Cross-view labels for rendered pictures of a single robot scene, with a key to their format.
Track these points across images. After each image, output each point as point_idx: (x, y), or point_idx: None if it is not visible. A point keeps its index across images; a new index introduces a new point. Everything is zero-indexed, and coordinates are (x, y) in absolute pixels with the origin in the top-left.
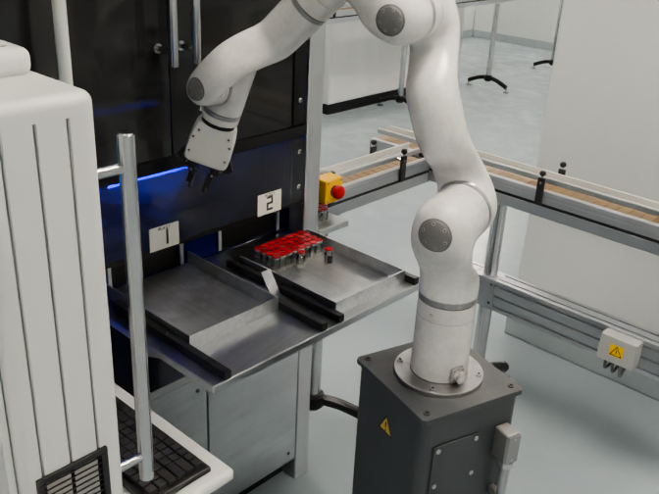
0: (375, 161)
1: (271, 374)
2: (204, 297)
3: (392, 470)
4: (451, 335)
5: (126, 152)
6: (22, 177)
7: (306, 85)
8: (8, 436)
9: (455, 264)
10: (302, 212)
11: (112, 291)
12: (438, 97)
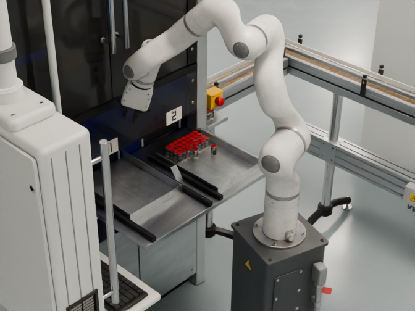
0: (247, 67)
1: None
2: (135, 184)
3: (252, 289)
4: (284, 214)
5: (104, 150)
6: (60, 174)
7: None
8: (53, 288)
9: (283, 178)
10: (196, 116)
11: None
12: (271, 86)
